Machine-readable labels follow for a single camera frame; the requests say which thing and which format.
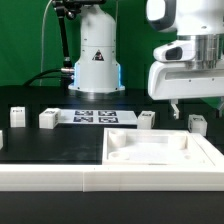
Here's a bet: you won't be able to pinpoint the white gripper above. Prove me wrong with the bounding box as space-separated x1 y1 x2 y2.
148 61 224 120

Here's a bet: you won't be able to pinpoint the white square tabletop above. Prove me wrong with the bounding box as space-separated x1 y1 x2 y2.
102 128 214 166

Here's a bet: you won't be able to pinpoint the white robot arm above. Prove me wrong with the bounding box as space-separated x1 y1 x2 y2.
69 0 224 103

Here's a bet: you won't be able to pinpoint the white AprilTag sheet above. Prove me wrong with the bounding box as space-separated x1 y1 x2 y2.
59 109 137 125

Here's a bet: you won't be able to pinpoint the white U-shaped fence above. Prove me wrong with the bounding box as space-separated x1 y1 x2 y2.
0 134 224 192

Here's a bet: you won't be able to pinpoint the white block left edge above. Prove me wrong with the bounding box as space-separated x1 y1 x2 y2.
0 130 3 150

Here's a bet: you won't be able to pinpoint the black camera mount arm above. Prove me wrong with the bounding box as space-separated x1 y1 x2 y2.
52 0 107 68

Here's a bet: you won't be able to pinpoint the black cables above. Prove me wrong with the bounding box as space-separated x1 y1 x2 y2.
22 67 75 88

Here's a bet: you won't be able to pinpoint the white cable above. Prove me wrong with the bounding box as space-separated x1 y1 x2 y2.
39 0 54 87

